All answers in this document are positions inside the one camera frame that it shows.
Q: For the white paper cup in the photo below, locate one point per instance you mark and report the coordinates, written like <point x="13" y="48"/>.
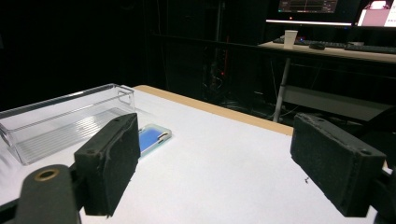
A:
<point x="290" y="39"/>

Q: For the large dark computer monitor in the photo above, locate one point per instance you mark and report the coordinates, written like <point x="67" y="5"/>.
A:
<point x="311" y="14"/>

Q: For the blue iridescent phone case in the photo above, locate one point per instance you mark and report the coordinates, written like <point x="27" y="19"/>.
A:
<point x="150" y="138"/>

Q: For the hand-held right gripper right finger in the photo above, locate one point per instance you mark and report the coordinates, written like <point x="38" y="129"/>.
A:
<point x="336" y="165"/>

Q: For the computer monitor with pink screen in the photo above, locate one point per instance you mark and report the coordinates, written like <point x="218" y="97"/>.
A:
<point x="376" y="15"/>

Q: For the light wooden background desk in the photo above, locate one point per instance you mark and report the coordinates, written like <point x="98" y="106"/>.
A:
<point x="358" y="53"/>

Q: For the black keyboard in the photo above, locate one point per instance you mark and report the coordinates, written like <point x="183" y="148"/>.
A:
<point x="330" y="44"/>
<point x="370" y="48"/>

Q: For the clear plastic container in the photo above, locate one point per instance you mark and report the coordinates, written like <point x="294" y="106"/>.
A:
<point x="62" y="124"/>

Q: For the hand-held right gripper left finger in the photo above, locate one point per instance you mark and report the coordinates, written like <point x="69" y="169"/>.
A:
<point x="107" y="165"/>

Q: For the white table mat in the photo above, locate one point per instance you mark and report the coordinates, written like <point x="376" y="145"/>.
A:
<point x="218" y="174"/>

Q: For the black computer mouse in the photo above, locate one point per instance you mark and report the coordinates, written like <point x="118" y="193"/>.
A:
<point x="317" y="46"/>

